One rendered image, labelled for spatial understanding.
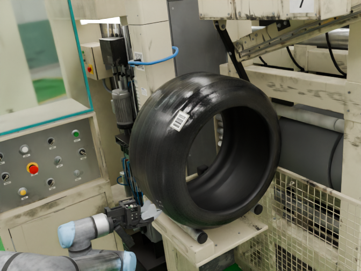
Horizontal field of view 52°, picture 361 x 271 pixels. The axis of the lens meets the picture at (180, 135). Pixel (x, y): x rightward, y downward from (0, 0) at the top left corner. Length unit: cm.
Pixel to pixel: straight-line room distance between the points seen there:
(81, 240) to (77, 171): 73
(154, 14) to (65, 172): 89
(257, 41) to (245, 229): 78
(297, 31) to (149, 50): 56
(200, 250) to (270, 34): 86
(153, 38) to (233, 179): 69
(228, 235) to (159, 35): 86
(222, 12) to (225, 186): 73
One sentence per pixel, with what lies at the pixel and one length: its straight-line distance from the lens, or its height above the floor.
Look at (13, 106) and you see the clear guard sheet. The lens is 176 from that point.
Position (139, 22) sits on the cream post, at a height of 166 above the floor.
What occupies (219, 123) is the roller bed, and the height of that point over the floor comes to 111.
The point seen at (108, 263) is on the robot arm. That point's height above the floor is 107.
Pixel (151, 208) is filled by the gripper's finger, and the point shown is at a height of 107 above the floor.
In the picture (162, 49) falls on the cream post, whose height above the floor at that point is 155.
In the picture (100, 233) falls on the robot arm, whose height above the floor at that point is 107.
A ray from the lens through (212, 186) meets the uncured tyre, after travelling 167.
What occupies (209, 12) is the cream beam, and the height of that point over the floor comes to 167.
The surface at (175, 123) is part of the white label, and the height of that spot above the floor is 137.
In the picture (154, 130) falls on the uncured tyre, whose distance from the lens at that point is 123.
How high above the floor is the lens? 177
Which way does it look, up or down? 21 degrees down
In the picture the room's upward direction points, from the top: 7 degrees counter-clockwise
